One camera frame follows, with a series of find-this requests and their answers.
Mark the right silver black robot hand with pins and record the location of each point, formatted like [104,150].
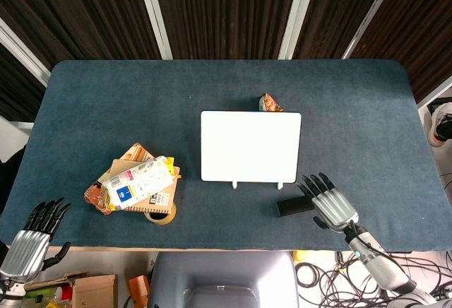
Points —
[332,205]

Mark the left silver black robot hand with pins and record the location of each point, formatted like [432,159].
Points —
[24,253]

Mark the black rectangular block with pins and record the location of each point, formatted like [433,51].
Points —
[294,206]

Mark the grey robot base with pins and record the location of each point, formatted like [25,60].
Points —
[223,279]

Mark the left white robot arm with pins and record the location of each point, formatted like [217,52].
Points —
[7,292]

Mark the white rectangular tray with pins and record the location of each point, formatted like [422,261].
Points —
[250,145]

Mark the green bottle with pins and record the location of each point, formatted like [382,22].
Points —
[44,294]

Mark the brown cardboard box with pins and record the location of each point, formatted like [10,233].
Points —
[94,289]

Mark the blue table mat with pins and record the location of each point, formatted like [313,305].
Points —
[226,152]

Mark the orange plastic object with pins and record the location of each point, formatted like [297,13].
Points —
[138,288]

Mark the orange snack packet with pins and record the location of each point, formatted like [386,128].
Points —
[269,103]

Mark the orange snack package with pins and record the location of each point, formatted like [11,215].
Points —
[120,177]

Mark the white yellow tissue pack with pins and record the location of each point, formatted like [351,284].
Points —
[138,185]

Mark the white orange sneaker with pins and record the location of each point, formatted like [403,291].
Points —
[439,124]

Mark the clear tape roll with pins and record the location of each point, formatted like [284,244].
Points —
[161,217]

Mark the brown spiral notebook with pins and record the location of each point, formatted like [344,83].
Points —
[157,195]

